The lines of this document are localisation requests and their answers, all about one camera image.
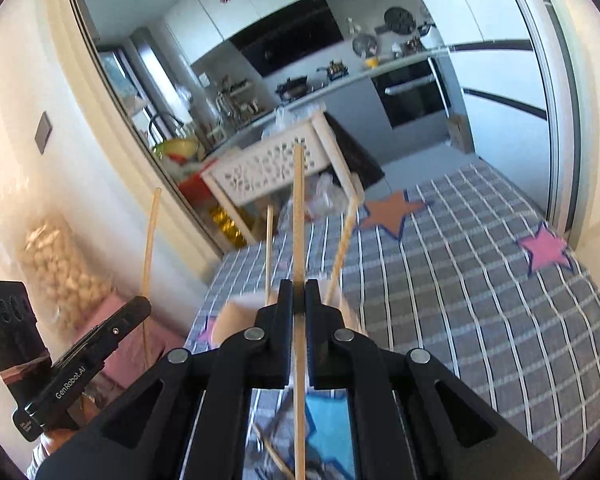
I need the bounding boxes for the light wooden chopstick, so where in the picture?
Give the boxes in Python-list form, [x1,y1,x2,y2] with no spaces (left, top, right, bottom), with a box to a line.
[292,143,306,480]

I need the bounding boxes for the white plastic utensil holder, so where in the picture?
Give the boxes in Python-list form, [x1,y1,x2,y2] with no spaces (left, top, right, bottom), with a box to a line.
[210,290,366,348]

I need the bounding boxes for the bag of white balls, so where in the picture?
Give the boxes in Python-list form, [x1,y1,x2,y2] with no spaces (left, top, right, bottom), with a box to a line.
[16,214,114,338]

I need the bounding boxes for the blue star sticker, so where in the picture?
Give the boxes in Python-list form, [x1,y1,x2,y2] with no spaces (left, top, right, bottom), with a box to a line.
[306,392,356,479]

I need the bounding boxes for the ridged bamboo chopstick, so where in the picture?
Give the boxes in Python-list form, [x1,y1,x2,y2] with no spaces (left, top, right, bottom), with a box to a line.
[325,198,360,304]

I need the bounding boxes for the pink box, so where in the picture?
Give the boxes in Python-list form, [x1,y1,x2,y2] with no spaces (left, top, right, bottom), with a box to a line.
[76,292,185,388]

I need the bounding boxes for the orange star sticker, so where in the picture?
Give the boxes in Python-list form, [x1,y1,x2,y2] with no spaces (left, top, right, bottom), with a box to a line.
[358,190,428,240]

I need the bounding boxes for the grey checkered tablecloth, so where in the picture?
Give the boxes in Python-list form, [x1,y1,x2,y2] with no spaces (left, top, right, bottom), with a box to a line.
[183,164,600,479]

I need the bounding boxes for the clear plastic bag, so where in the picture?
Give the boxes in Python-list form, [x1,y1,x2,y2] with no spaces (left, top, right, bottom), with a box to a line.
[304,172,349,222]

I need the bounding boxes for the white floral plastic basket rack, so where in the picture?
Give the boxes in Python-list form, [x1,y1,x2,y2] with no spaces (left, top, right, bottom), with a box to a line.
[201,106,363,245]

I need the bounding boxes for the green yellow bowl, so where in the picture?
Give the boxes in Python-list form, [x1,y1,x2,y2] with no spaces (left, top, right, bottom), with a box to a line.
[152,138,199,159]

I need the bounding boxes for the cardboard box on floor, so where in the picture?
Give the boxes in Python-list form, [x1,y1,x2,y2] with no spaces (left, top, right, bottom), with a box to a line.
[446,114,475,154]

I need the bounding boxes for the black cooking pot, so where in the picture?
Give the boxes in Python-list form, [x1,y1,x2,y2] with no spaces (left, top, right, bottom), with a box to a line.
[275,76,309,102]

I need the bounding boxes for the black built-in oven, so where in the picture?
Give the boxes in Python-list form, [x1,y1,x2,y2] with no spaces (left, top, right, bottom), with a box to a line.
[372,58,451,129]

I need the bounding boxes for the black range hood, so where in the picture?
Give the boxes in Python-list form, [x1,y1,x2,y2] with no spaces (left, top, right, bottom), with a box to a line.
[230,0,343,77]

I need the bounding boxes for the white refrigerator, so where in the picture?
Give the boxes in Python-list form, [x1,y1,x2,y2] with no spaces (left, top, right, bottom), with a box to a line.
[422,0,550,209]

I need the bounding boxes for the light switch plate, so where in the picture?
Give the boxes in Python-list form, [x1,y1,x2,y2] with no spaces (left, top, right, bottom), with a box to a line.
[34,112,53,155]

